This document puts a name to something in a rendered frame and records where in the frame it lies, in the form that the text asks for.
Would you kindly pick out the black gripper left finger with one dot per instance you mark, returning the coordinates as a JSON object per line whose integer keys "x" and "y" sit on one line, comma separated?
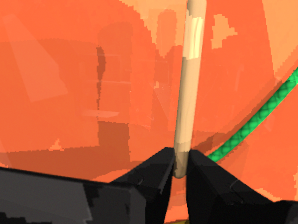
{"x": 140, "y": 196}

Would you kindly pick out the wooden stick with green cord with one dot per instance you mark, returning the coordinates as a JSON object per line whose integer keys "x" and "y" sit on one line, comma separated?
{"x": 192, "y": 48}

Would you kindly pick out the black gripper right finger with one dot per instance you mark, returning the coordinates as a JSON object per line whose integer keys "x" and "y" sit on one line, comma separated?
{"x": 215, "y": 196}

